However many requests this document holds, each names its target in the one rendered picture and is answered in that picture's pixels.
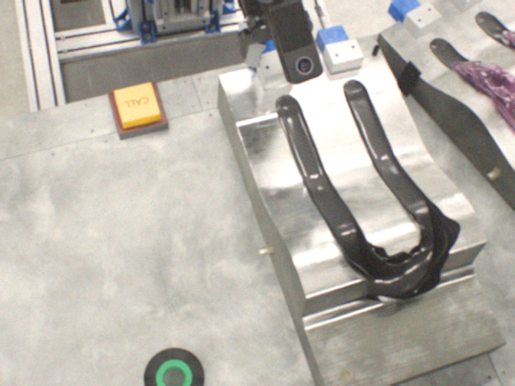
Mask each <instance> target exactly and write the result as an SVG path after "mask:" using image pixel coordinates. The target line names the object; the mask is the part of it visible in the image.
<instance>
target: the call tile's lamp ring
mask: <svg viewBox="0 0 515 386"><path fill-rule="evenodd" d="M151 84H152V87H153V90H154V93H155V96H156V100H157V103H158V106H159V111H161V114H162V118H163V120H159V121H155V122H151V123H145V124H142V125H138V126H136V127H131V128H128V129H123V128H122V125H121V122H120V117H119V116H118V114H117V110H116V105H115V103H114V99H113V95H114V92H110V93H108V95H109V99H110V104H111V106H112V110H113V115H114V118H115V121H116V127H117V130H118V133H119V134H123V133H126V132H132V131H137V130H140V129H145V128H149V127H150V126H156V125H159V124H163V123H167V122H168V120H167V117H166V112H165V110H164V107H163V104H162V99H161V96H160V94H159V92H158V90H157V86H156V82H153V83H151Z"/></svg>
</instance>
